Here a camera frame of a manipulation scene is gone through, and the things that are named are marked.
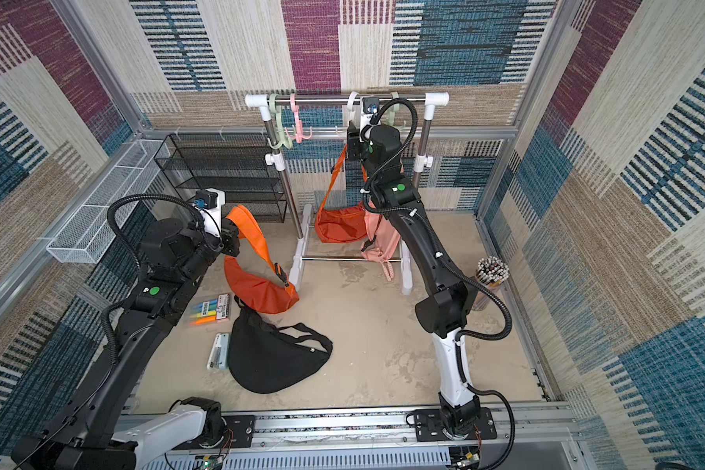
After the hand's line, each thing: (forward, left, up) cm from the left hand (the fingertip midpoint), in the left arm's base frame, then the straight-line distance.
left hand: (238, 212), depth 68 cm
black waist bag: (-20, -2, -37) cm, 42 cm away
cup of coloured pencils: (-4, -64, -20) cm, 67 cm away
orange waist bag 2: (+22, -23, -28) cm, 42 cm away
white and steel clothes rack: (+21, -8, -27) cm, 36 cm away
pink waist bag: (+18, -37, -31) cm, 52 cm away
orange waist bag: (0, +7, -33) cm, 34 cm away
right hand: (+21, -30, +10) cm, 38 cm away
